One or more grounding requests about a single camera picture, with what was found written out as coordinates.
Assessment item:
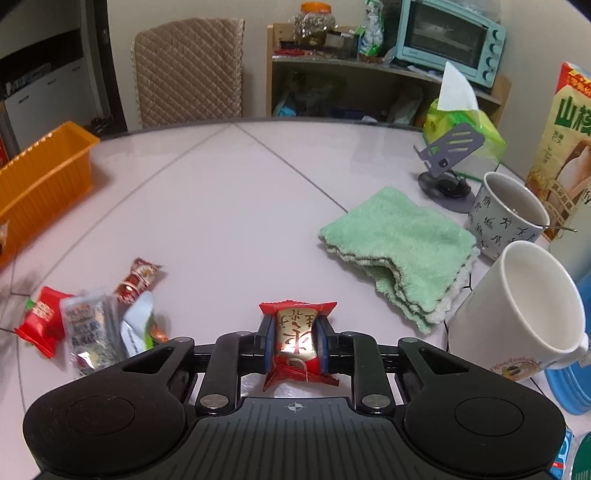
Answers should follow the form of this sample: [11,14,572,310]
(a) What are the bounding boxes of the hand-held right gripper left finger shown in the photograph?
[108,315,278,416]

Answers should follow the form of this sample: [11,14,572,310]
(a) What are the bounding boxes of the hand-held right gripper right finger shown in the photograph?
[311,315,467,415]

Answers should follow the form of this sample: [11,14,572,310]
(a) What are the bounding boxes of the red gold candy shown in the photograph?
[257,300,340,393]

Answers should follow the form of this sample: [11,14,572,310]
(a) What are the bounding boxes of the white green snack packet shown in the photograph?
[119,291,169,358]

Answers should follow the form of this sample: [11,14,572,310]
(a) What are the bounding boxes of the red brown candy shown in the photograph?
[114,257,166,305]

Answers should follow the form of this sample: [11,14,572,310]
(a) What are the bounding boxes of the silver snack packet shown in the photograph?
[60,288,127,379]

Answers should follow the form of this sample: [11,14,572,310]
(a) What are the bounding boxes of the red snack packet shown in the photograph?
[14,286,77,360]

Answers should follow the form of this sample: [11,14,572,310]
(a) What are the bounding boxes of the orange plastic bin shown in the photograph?
[0,121,101,268]

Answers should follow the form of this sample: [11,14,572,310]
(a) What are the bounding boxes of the green folded towel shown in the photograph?
[318,186,481,335]

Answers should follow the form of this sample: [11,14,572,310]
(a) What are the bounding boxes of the plain white mug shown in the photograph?
[448,241,591,381]

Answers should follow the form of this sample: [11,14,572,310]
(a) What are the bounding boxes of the grey phone stand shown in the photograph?
[413,122,488,214]

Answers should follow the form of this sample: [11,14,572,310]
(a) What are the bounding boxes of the white mug with black print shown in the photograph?
[463,172,552,261]

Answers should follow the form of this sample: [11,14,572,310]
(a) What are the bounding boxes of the blue plates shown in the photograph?
[545,355,591,416]

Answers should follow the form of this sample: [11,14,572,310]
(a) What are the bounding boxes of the green tissue pack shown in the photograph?
[422,61,508,162]

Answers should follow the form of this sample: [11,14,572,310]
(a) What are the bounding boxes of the metal spoon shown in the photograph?
[512,210,578,233]

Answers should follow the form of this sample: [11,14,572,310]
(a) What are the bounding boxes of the wooden shelf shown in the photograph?
[267,23,512,127]

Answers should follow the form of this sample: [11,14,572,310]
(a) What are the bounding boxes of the beige quilted chair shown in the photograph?
[130,17,246,130]

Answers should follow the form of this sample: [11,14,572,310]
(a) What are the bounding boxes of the small dark box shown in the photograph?
[325,30,361,58]

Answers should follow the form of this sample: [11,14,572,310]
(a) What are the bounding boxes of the green white bag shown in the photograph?
[358,0,386,58]

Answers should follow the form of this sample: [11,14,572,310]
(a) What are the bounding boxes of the jar with orange lid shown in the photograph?
[290,1,337,47]

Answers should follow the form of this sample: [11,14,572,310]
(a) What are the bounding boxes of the white cabinet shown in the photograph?
[0,28,100,153]

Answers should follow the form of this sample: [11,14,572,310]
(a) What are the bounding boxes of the yellow green cardboard box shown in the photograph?
[526,61,591,243]

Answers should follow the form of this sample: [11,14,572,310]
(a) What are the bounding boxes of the teal toaster oven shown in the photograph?
[394,0,507,90]

